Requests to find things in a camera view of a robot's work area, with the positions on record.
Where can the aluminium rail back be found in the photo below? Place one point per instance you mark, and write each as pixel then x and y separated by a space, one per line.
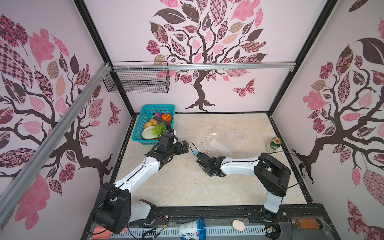
pixel 204 66

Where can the white cable tray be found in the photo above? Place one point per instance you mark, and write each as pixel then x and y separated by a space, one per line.
pixel 173 233

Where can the dark eggplant green stem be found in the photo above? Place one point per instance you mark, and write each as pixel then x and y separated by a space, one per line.
pixel 167 124

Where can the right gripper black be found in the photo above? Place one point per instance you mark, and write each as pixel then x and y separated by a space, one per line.
pixel 206 171

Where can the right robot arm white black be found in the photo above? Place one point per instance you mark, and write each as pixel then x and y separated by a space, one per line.
pixel 272 174

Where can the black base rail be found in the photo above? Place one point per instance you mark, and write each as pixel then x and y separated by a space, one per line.
pixel 283 229

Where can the black wire basket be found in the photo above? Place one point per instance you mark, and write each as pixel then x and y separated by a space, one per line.
pixel 138 77

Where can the clear zip bag blue zipper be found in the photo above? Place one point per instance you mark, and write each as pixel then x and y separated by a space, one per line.
pixel 238 142

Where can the yellow potato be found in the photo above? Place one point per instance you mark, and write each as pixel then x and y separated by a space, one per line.
pixel 148 124

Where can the teal plastic basket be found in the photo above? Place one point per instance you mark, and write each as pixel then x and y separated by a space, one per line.
pixel 147 113

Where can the green drink can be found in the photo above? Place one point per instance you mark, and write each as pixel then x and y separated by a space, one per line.
pixel 273 145

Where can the purple onion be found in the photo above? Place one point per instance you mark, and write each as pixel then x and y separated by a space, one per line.
pixel 158 115

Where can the aluminium rail left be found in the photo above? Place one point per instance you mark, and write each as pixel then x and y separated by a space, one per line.
pixel 23 180

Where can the green lettuce cabbage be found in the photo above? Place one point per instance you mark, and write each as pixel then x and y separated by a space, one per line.
pixel 154 132

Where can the white blue yogurt cup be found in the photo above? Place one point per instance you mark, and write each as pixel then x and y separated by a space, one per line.
pixel 193 230

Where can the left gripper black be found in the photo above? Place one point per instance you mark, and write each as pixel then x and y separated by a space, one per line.
pixel 180 151

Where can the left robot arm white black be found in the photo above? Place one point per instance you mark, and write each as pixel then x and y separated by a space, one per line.
pixel 114 209

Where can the red plastic scoop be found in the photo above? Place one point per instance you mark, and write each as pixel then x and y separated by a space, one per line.
pixel 101 233

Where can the orange pumpkin toy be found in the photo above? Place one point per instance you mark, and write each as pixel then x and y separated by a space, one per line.
pixel 167 118

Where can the aluminium rail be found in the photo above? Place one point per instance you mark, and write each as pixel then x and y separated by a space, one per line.
pixel 204 66
pixel 23 180

